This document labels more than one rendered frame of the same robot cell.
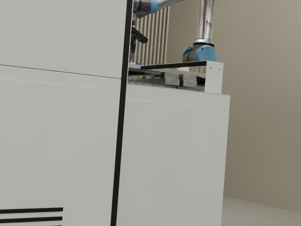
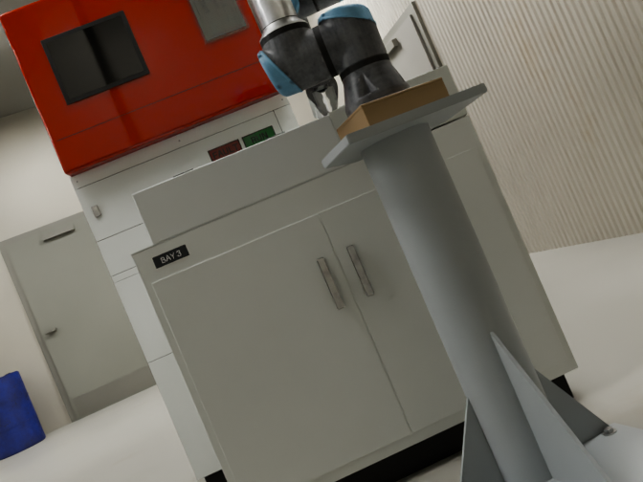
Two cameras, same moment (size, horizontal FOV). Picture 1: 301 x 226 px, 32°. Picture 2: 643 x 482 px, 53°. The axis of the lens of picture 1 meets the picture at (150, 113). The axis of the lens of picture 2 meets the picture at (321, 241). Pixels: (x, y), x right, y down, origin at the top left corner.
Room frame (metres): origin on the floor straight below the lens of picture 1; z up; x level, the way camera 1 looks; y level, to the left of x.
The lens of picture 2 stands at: (3.38, -1.60, 0.63)
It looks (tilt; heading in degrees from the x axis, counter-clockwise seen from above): 1 degrees up; 117
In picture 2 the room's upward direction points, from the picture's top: 23 degrees counter-clockwise
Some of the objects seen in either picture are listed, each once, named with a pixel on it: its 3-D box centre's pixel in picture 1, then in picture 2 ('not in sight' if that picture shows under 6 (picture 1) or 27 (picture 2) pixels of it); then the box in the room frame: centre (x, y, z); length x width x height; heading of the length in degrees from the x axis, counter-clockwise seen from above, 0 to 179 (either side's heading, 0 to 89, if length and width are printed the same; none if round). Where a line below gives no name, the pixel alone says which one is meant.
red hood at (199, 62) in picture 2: not in sight; (160, 83); (1.90, 0.57, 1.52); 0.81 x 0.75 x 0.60; 32
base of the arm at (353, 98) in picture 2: not in sight; (371, 86); (2.95, -0.22, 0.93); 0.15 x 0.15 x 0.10
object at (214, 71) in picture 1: (178, 79); (242, 181); (2.49, -0.12, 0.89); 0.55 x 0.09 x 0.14; 32
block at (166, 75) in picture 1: (169, 75); not in sight; (2.37, -0.08, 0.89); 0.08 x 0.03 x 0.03; 122
